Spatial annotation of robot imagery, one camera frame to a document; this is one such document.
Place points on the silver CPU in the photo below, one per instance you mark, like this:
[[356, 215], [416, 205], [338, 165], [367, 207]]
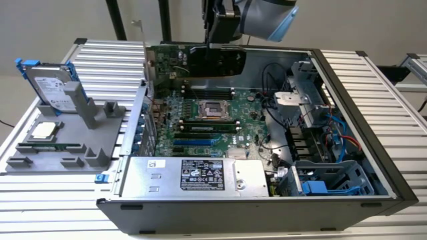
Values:
[[44, 130]]

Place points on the grey disk bay cage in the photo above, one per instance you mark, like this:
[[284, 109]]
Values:
[[334, 166]]

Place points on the coin cell battery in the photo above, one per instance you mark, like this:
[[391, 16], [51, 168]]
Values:
[[251, 97]]

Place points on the small silver heat sink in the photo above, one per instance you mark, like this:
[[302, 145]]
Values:
[[238, 153]]

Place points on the blue expansion slot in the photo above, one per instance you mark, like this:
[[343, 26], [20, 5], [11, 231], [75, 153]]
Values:
[[194, 143]]

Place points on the CPU socket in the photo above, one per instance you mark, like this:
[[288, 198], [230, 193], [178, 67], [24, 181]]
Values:
[[214, 109]]

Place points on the grey parts rack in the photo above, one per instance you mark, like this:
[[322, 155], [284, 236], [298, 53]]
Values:
[[74, 135]]

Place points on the green motherboard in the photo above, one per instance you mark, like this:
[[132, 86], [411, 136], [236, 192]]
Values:
[[244, 110]]

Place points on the graphics card with black shroud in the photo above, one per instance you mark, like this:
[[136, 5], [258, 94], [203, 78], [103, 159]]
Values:
[[167, 60]]

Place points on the black open PC case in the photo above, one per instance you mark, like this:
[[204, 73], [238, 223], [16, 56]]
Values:
[[234, 217]]

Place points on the RAM stick with white label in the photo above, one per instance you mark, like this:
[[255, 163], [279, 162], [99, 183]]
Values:
[[203, 128]]

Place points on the black stand pole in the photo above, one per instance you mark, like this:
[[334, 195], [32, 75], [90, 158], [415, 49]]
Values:
[[116, 20], [164, 20]]

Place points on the silver power supply unit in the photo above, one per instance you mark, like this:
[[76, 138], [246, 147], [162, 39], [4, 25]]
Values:
[[167, 180]]

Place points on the green RAM stick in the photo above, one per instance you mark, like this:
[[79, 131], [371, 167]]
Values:
[[49, 146]]

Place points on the black table corner cap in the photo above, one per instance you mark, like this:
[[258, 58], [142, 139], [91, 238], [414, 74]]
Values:
[[360, 53], [80, 41]]

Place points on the hard disk in blue carrier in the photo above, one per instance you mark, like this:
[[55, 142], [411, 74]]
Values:
[[49, 87]]

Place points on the aluminium slat side table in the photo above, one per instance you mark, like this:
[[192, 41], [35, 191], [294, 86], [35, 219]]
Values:
[[416, 65]]

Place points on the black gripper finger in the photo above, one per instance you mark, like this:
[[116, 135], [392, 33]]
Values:
[[214, 55]]

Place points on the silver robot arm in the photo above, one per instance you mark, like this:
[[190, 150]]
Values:
[[260, 17]]

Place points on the metal drive cage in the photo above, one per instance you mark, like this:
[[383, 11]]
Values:
[[310, 85]]

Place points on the black expansion slot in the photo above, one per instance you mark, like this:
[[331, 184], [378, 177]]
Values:
[[194, 136]]

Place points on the blue case latch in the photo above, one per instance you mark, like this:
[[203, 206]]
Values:
[[100, 178]]

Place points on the blue disk carrier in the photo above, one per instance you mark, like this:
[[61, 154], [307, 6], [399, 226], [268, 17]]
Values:
[[315, 187]]

